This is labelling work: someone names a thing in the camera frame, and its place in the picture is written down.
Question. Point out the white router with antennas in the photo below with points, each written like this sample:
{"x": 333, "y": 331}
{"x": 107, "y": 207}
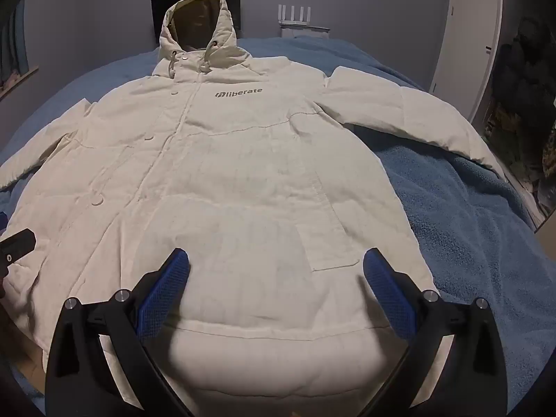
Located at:
{"x": 304, "y": 24}

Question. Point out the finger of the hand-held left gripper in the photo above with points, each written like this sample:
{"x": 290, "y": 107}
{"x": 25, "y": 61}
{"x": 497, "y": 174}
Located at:
{"x": 17, "y": 245}

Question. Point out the blue curtain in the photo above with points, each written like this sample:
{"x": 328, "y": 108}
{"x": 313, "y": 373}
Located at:
{"x": 15, "y": 39}

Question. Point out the blue fleece blanket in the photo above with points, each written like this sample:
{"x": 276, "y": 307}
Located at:
{"x": 460, "y": 217}

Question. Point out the wooden window ledge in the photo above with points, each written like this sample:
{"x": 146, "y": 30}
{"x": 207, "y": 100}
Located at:
{"x": 19, "y": 80}

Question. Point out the white wardrobe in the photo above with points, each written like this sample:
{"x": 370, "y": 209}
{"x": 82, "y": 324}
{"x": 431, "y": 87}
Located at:
{"x": 469, "y": 30}

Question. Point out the black monitor screen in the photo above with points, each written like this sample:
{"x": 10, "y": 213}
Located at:
{"x": 157, "y": 17}

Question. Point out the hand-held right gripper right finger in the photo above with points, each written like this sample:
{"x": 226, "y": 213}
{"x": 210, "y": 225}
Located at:
{"x": 388, "y": 291}

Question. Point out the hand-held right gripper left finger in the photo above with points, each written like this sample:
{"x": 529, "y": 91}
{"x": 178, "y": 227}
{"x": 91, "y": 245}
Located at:
{"x": 167, "y": 289}

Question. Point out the cream hooded padded coat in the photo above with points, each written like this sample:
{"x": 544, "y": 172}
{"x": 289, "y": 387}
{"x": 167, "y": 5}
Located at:
{"x": 243, "y": 169}

